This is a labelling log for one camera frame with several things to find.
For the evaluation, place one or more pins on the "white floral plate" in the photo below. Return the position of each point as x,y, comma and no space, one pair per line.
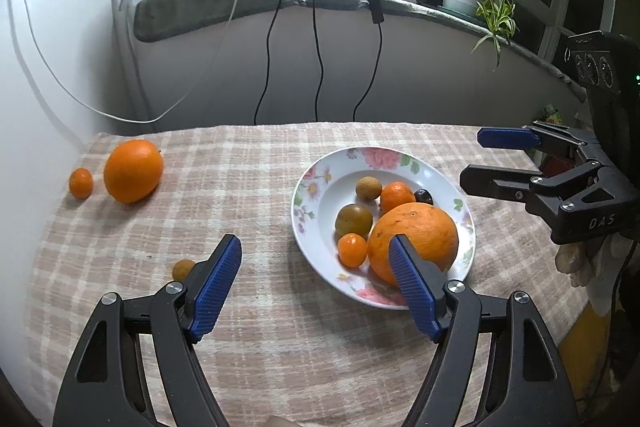
325,207

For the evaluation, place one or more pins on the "green packet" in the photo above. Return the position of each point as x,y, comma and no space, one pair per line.
550,112

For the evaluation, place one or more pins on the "medium tangerine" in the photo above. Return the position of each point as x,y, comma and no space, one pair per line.
397,198

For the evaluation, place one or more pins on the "grey windowsill cloth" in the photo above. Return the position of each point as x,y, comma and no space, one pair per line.
200,9

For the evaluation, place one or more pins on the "person's right hand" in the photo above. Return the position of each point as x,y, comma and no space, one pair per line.
602,267

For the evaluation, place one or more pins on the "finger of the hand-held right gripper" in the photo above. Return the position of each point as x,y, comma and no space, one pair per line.
495,182
505,137

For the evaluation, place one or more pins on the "tiny tangerine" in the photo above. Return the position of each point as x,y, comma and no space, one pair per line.
81,183

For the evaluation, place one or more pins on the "large orange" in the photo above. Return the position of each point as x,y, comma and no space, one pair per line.
425,232
133,171

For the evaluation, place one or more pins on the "red object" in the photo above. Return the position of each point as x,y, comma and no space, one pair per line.
555,167

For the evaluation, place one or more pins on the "beige checked tablecloth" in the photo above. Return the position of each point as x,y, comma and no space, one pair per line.
250,187

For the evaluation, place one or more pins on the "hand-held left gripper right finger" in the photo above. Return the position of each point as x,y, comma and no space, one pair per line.
415,292

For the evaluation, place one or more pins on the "small tangerine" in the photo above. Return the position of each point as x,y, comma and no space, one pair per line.
352,250

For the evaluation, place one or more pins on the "dark purple grape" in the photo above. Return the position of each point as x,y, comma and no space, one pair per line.
424,196

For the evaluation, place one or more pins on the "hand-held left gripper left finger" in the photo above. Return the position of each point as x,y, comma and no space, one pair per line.
215,292

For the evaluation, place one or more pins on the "green round fruit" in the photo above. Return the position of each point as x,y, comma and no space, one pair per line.
353,220

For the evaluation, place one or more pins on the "brown longan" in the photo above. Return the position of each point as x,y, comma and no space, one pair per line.
181,268
369,188

